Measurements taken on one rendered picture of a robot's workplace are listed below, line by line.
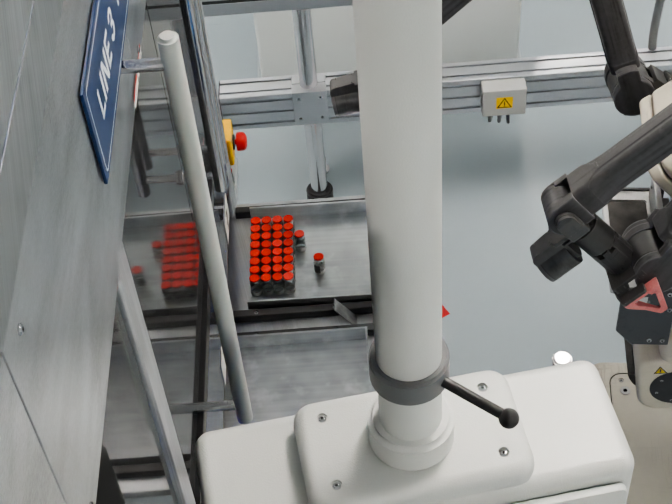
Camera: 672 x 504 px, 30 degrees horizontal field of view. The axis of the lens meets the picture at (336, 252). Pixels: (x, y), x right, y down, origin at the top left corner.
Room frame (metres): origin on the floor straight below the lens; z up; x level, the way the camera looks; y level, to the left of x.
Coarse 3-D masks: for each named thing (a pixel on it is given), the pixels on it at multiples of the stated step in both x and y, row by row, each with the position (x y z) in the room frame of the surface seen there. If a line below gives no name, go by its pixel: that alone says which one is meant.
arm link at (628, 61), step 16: (592, 0) 1.78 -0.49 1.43; (608, 0) 1.77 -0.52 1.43; (608, 16) 1.77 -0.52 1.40; (624, 16) 1.77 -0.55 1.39; (608, 32) 1.76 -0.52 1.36; (624, 32) 1.76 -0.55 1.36; (608, 48) 1.76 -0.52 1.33; (624, 48) 1.75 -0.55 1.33; (608, 64) 1.75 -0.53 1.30; (624, 64) 1.74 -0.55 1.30; (640, 64) 1.75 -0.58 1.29; (624, 80) 1.72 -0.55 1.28; (640, 80) 1.72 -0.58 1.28; (624, 96) 1.72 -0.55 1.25; (640, 96) 1.71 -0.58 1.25; (624, 112) 1.71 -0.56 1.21
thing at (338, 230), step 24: (264, 216) 1.85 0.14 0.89; (312, 216) 1.84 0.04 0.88; (336, 216) 1.83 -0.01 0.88; (360, 216) 1.83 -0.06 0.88; (312, 240) 1.77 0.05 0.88; (336, 240) 1.77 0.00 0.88; (360, 240) 1.76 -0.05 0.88; (312, 264) 1.71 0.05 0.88; (336, 264) 1.70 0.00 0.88; (360, 264) 1.69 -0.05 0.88; (312, 288) 1.64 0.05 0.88; (336, 288) 1.63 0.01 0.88; (360, 288) 1.63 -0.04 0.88
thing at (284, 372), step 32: (256, 352) 1.49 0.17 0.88; (288, 352) 1.48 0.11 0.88; (320, 352) 1.48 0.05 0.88; (352, 352) 1.47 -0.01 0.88; (256, 384) 1.42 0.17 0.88; (288, 384) 1.41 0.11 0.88; (320, 384) 1.40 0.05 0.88; (352, 384) 1.40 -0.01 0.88; (224, 416) 1.35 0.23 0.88; (256, 416) 1.34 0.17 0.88
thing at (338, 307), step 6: (336, 300) 1.56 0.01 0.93; (336, 306) 1.54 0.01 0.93; (342, 306) 1.56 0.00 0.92; (336, 312) 1.53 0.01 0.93; (342, 312) 1.54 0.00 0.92; (348, 312) 1.55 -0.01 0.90; (348, 318) 1.54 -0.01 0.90; (354, 318) 1.55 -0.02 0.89; (360, 318) 1.55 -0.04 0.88; (366, 318) 1.55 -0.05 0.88; (372, 318) 1.55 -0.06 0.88
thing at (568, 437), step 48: (480, 384) 0.87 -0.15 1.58; (528, 384) 0.88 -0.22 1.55; (576, 384) 0.88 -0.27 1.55; (240, 432) 0.85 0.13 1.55; (288, 432) 0.85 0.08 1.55; (336, 432) 0.82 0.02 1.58; (480, 432) 0.80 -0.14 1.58; (528, 432) 0.81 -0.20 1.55; (576, 432) 0.81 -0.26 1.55; (240, 480) 0.79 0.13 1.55; (288, 480) 0.78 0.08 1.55; (336, 480) 0.75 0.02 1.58; (384, 480) 0.75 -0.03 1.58; (432, 480) 0.74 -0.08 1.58; (480, 480) 0.74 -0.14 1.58; (528, 480) 0.75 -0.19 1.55; (576, 480) 0.75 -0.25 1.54; (624, 480) 0.76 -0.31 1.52
